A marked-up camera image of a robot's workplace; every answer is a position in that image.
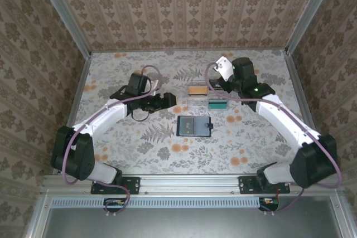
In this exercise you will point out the small black electronics box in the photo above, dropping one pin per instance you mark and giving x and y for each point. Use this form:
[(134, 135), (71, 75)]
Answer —
[(269, 203), (114, 204)]

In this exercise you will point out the teal card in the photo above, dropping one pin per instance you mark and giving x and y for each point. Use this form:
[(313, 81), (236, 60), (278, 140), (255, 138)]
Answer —
[(219, 105)]

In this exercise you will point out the silver card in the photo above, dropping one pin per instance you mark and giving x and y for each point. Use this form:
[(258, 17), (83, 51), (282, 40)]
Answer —
[(187, 126)]

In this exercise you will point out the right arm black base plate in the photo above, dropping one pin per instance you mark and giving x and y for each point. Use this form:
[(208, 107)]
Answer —
[(246, 185)]

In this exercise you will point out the aluminium mounting rail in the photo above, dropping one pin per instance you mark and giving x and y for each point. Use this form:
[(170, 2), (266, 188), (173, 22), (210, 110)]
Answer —
[(189, 183)]

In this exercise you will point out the aluminium frame post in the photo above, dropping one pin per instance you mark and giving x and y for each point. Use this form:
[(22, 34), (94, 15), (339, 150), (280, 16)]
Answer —
[(64, 12), (311, 12)]

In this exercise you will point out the aluminium side rail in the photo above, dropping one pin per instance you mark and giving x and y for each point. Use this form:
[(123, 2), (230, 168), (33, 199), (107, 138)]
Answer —
[(79, 93), (299, 82)]

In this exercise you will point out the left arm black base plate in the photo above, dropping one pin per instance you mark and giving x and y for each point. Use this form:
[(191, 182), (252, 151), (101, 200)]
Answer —
[(134, 185)]

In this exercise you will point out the blue card holder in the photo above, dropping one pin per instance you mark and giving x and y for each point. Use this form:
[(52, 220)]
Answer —
[(201, 126)]

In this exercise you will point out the clear acrylic organizer tray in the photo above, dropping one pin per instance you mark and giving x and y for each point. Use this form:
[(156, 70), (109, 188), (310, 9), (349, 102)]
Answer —
[(198, 102)]

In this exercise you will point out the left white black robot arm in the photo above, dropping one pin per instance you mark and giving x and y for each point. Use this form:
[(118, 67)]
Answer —
[(106, 115)]

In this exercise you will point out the orange card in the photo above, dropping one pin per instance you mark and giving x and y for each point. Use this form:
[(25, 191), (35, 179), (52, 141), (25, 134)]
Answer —
[(195, 90)]

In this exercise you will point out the grey metal panel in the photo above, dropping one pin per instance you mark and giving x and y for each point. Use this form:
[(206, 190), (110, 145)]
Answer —
[(195, 224)]

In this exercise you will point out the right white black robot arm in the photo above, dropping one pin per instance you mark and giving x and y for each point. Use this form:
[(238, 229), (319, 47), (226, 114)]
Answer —
[(279, 118)]

